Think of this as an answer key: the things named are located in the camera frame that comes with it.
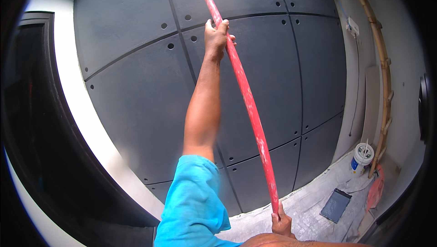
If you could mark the person's left hand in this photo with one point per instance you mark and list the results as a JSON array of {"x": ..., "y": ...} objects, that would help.
[{"x": 214, "y": 42}]

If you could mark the person's right hand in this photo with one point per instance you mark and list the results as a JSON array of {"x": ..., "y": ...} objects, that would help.
[{"x": 282, "y": 225}]

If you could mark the red paint roller pole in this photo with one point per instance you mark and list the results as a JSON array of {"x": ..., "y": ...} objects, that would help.
[{"x": 251, "y": 107}]

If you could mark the grey plastic floor sheet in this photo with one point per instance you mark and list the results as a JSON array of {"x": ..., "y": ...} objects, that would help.
[{"x": 307, "y": 209}]

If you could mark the dark paint tray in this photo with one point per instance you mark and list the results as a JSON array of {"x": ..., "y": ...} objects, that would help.
[{"x": 336, "y": 205}]

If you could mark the person's body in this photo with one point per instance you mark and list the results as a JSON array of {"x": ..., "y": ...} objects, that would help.
[{"x": 193, "y": 199}]

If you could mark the orange plastic bag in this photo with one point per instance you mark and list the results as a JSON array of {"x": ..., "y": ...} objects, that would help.
[{"x": 375, "y": 189}]

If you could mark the white paint bucket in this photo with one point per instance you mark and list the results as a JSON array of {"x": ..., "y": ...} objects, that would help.
[{"x": 361, "y": 160}]

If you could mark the white stirring stick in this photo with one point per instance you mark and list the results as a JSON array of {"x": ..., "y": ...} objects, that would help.
[{"x": 366, "y": 147}]

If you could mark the bamboo ladder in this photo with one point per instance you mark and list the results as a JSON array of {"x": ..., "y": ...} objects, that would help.
[{"x": 385, "y": 76}]

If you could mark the white wall socket box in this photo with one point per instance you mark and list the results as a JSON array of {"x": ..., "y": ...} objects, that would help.
[{"x": 352, "y": 26}]

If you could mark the round black wall fixture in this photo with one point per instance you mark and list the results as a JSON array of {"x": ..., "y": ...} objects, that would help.
[{"x": 425, "y": 107}]

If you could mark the black door frame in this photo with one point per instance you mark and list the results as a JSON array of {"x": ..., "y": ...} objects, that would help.
[{"x": 51, "y": 144}]

